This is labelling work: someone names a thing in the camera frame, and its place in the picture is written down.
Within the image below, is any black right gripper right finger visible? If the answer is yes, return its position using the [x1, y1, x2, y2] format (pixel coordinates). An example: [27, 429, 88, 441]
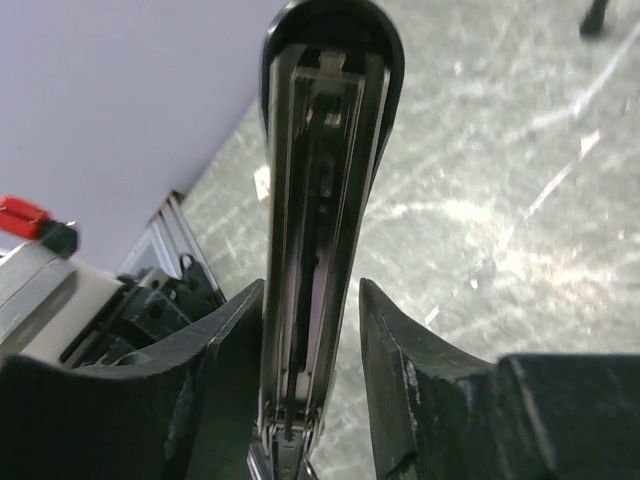
[359, 279, 639, 480]

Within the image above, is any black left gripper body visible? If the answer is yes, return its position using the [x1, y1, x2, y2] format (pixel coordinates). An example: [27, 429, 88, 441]
[59, 253, 225, 368]

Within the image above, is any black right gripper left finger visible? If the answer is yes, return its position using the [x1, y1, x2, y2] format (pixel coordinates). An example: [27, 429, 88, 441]
[1, 280, 264, 479]

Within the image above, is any beige metal stapler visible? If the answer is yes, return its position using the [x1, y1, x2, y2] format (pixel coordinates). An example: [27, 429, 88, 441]
[258, 1, 405, 479]

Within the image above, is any small cardboard staple box lid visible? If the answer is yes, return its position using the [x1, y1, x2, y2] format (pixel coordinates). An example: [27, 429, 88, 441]
[253, 165, 271, 202]

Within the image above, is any black tripod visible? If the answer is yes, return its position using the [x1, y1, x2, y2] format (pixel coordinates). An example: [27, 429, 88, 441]
[579, 0, 609, 38]

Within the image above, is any aluminium rail frame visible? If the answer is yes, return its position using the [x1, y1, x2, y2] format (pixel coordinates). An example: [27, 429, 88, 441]
[118, 192, 226, 303]

